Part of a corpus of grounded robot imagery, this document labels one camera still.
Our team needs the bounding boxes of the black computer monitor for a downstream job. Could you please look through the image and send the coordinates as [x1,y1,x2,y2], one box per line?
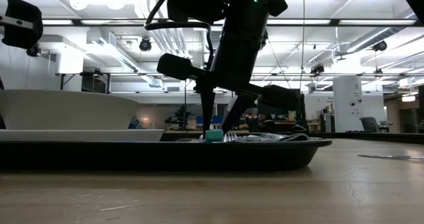
[257,88,306,122]

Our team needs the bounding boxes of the grey cloth napkin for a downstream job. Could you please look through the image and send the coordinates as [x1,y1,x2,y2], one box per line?
[277,133,311,142]

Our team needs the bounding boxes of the white plate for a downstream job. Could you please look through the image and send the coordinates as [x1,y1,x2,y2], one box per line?
[0,129,165,142]

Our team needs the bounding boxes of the knife with patterned teal handle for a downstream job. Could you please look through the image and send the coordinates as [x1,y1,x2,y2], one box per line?
[357,154,424,160]

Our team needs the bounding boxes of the thin hanging cable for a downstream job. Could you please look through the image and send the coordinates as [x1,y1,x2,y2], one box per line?
[299,0,306,91]

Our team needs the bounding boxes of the grey office chair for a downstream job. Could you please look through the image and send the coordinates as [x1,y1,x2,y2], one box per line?
[359,117,381,133]

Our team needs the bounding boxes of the spoon with teal handle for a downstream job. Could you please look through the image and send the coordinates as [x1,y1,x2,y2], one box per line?
[198,129,225,143]

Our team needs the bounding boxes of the black ceiling-hung camera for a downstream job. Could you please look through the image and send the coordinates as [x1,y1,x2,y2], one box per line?
[138,37,153,52]
[372,40,388,52]
[310,64,326,76]
[26,44,42,58]

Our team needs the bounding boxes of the black metal rig stand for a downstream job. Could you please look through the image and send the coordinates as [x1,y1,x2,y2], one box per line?
[55,72,111,94]

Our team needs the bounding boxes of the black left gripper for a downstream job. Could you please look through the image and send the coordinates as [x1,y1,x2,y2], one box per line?
[0,0,44,51]

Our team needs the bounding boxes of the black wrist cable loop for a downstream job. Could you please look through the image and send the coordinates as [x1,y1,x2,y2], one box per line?
[144,0,215,66]

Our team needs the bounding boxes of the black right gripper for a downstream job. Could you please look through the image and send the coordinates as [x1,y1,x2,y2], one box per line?
[156,0,299,136]

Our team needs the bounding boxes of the white pillar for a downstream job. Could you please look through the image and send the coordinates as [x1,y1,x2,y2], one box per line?
[333,76,365,132]

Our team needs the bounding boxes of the beige bowl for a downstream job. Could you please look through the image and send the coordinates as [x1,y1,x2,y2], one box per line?
[0,89,139,131]

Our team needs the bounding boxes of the person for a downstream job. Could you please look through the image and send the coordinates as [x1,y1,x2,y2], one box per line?
[246,113,269,132]

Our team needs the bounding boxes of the black aluminium table frame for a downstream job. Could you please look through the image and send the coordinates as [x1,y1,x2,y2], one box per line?
[307,132,424,144]

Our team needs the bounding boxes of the black serving tray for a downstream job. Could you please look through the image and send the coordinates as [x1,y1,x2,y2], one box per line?
[0,132,333,172]

